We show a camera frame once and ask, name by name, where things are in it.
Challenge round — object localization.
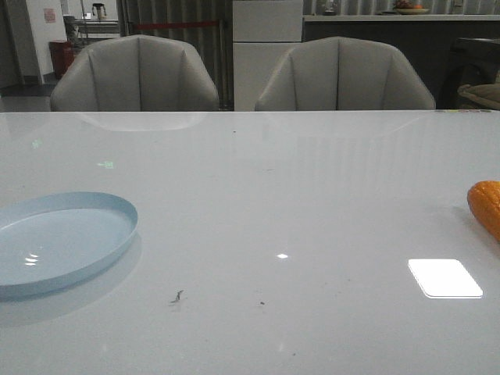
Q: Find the orange toy corn cob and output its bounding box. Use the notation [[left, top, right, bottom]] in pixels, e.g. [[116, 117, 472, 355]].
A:
[[467, 180, 500, 241]]

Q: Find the grey upholstered chair left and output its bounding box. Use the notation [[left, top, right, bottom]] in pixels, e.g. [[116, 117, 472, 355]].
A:
[[50, 34, 220, 112]]

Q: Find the grey upholstered chair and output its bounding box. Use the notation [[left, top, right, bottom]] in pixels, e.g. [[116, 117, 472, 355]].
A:
[[255, 37, 435, 111], [50, 34, 220, 112]]

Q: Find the grey upholstered chair right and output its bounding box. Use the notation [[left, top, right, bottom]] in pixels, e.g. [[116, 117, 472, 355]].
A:
[[255, 37, 435, 111]]

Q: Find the dark wooden side table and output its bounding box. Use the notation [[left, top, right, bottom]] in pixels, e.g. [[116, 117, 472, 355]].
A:
[[437, 37, 499, 109]]

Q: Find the beige cushion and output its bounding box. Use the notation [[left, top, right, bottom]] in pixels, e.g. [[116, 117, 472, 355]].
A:
[[457, 84, 499, 110]]

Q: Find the red trash bin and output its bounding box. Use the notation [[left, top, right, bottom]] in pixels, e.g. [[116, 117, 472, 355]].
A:
[[48, 40, 74, 79]]

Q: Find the red barrier belt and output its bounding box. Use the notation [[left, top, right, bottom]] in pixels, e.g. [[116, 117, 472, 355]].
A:
[[132, 20, 220, 30]]

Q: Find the fruit bowl on counter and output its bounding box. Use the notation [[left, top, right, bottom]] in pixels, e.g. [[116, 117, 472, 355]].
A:
[[393, 0, 429, 16]]

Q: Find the white cabinet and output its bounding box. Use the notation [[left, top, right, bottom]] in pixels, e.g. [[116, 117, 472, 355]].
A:
[[232, 1, 303, 111]]

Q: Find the light blue round plate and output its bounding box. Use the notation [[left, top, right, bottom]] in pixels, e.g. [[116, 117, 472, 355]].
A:
[[1, 191, 138, 299]]

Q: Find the dark counter with white top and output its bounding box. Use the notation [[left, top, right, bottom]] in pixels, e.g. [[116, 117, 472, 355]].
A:
[[302, 13, 500, 109]]

